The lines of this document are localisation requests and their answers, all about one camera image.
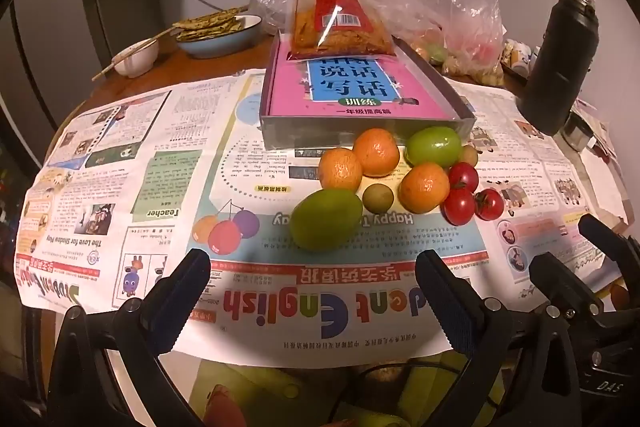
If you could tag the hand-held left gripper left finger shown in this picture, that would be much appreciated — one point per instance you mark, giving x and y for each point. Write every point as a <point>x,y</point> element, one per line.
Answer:
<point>182,302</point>

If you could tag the stack of flatbreads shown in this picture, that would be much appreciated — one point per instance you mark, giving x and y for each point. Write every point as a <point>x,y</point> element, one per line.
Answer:
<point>212,26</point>

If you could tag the wooden chopsticks pair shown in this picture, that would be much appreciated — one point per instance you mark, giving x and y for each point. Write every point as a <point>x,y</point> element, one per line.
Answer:
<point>131,53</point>

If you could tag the printed newspaper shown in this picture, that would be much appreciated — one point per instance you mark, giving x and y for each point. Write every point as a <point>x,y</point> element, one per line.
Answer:
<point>150,187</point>

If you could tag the yellow green floor item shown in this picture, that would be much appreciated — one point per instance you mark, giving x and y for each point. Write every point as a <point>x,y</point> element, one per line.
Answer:
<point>260,382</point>

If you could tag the steel cup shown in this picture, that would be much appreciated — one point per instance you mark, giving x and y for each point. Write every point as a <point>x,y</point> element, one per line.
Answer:
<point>575,132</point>

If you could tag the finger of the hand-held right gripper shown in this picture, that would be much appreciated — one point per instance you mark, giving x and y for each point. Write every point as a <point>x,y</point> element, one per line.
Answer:
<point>615,252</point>
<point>562,287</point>

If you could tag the large green jujube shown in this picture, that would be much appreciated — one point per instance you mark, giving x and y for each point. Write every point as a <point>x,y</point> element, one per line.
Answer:
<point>437,53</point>
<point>433,146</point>
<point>326,219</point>

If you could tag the red label snack bag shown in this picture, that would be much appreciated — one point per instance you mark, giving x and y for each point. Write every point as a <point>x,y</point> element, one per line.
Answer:
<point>340,7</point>

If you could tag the pink and blue book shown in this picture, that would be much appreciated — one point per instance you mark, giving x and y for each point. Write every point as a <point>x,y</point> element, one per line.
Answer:
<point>287,82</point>

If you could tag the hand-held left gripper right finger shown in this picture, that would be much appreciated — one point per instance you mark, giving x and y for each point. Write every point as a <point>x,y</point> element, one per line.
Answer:
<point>447,302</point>

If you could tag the blue bowl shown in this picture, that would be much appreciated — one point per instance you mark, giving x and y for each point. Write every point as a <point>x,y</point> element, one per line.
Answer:
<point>220,44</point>

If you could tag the mandarin orange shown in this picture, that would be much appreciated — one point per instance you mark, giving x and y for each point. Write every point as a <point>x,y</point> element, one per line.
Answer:
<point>424,188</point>
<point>376,151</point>
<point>340,169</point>

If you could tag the bag of yellow pieces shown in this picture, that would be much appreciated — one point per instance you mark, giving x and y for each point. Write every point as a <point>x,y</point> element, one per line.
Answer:
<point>487,74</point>
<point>452,67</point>

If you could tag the small brownish green jujube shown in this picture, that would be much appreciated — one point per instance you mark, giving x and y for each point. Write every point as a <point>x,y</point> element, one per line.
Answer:
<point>375,198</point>
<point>469,154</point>

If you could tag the black thermos flask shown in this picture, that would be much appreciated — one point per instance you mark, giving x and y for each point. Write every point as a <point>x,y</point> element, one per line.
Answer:
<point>560,67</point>

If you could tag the small white bowl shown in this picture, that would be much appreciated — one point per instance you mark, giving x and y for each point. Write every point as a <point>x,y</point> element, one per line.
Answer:
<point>132,62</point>

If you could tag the grey cardboard box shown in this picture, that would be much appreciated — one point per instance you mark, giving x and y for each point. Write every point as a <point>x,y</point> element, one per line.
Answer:
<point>310,132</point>

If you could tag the stack of papers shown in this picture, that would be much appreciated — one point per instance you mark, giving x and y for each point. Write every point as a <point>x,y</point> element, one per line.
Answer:
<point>600,122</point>

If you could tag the red cherry tomato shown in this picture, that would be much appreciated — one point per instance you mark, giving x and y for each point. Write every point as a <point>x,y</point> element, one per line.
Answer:
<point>489,204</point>
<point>463,177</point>
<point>459,206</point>

